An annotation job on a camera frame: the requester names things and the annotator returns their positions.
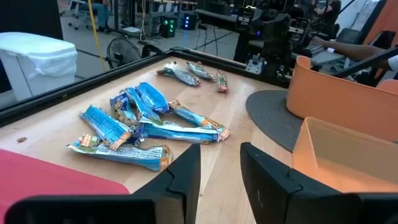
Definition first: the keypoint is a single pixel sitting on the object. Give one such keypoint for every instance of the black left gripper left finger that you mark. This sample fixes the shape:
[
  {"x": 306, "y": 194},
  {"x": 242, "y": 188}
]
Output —
[{"x": 180, "y": 186}]

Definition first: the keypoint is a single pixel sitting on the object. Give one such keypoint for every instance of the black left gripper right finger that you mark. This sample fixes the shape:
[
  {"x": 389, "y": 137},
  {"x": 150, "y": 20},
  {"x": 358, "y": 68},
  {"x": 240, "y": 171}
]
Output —
[{"x": 270, "y": 193}]

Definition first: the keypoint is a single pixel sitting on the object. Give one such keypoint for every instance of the blue and white granola bar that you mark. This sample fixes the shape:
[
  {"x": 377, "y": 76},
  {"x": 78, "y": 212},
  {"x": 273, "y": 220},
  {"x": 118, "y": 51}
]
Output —
[{"x": 180, "y": 132}]

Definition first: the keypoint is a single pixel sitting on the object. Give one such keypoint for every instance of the blue bar orange Chewy end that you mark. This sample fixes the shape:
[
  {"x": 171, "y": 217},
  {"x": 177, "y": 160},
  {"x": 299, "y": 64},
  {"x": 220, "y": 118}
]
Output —
[{"x": 192, "y": 116}]

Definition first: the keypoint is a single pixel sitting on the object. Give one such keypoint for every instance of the green red granola bar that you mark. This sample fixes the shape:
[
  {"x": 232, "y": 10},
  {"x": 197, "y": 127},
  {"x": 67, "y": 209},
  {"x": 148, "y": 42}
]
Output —
[{"x": 222, "y": 82}]

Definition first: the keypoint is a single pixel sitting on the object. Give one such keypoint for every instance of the silver green granola bar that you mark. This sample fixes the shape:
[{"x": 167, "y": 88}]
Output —
[
  {"x": 183, "y": 76},
  {"x": 199, "y": 70}
]

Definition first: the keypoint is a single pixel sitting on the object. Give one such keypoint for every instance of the blue bar with granola picture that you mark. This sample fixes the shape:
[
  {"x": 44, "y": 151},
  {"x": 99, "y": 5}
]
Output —
[{"x": 122, "y": 110}]

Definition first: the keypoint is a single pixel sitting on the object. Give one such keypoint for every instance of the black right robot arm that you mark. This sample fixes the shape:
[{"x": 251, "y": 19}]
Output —
[{"x": 298, "y": 31}]

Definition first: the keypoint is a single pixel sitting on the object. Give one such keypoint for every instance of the brown granola crumb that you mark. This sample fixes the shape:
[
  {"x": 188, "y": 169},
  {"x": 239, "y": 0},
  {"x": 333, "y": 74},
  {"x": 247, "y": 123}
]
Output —
[{"x": 21, "y": 139}]

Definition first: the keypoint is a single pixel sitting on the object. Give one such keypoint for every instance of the black backlit keyboard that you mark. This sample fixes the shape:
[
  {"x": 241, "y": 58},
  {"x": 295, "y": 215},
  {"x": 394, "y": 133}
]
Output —
[{"x": 314, "y": 49}]

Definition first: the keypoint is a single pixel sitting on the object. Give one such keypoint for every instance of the black desk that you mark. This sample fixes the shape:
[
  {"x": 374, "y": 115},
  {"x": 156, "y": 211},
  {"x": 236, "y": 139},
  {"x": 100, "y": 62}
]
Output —
[{"x": 217, "y": 17}]

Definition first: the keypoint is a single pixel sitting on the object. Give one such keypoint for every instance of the grey desk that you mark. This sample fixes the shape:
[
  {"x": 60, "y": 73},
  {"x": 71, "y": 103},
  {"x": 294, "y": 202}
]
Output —
[{"x": 326, "y": 59}]

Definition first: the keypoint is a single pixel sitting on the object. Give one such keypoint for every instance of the grey round woven placemat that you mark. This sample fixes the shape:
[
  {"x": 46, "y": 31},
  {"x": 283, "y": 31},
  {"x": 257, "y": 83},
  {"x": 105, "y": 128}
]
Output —
[{"x": 270, "y": 118}]

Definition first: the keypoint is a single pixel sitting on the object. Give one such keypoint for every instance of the translucent orange plastic bin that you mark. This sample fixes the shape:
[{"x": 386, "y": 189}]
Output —
[{"x": 342, "y": 155}]

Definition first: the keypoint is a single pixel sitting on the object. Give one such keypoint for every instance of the computer tower blue lights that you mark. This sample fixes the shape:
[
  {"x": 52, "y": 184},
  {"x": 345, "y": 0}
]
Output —
[{"x": 189, "y": 21}]

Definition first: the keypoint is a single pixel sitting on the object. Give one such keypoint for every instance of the person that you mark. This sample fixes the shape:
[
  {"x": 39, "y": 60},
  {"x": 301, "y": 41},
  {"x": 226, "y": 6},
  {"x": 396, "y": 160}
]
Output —
[
  {"x": 357, "y": 51},
  {"x": 101, "y": 14}
]

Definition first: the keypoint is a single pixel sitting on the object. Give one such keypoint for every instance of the opaque orange plastic basket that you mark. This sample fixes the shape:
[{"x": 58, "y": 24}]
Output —
[{"x": 335, "y": 102}]

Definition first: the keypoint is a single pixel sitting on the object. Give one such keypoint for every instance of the computer tower green lights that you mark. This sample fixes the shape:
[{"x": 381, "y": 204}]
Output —
[{"x": 168, "y": 27}]

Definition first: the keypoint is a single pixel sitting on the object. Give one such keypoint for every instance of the orange background panel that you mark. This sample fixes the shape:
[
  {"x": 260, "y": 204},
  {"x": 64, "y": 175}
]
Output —
[{"x": 385, "y": 18}]

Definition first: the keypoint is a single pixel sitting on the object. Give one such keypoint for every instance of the red plastic bin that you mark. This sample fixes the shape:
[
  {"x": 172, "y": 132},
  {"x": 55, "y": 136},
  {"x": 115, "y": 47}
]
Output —
[{"x": 46, "y": 177}]

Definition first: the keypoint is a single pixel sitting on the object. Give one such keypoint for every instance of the black floor fan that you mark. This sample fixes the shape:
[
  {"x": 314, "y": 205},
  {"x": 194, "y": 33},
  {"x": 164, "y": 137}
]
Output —
[{"x": 122, "y": 53}]

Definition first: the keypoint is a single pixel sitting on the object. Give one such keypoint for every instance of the white trash bin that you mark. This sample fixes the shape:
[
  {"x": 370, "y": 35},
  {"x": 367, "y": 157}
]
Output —
[{"x": 37, "y": 62}]

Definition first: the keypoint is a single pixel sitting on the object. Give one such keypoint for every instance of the white office chair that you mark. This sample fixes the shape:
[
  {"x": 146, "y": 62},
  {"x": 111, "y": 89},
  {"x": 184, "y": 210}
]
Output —
[{"x": 76, "y": 12}]

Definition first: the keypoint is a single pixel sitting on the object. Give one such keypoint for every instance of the black room divider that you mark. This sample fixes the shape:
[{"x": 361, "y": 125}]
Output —
[{"x": 31, "y": 15}]

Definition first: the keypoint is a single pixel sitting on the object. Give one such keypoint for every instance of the black aluminium table frame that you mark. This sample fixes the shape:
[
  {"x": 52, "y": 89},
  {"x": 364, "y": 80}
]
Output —
[{"x": 77, "y": 87}]

